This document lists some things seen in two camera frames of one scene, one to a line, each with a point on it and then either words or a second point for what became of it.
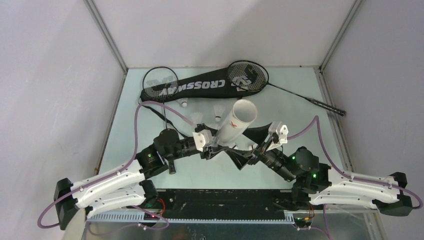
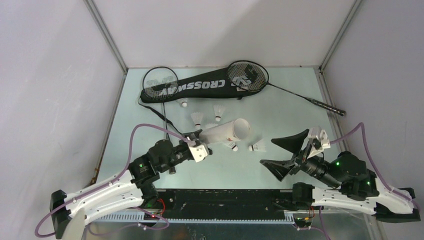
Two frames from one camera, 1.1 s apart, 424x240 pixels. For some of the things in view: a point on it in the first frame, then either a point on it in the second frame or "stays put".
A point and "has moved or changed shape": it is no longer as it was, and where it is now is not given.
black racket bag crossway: x=235 y=82 stays put
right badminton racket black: x=248 y=76 stays put
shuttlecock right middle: x=218 y=110 stays put
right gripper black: x=258 y=135 → x=291 y=144
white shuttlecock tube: x=244 y=112 has moved or changed shape
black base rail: x=223 y=204 stays put
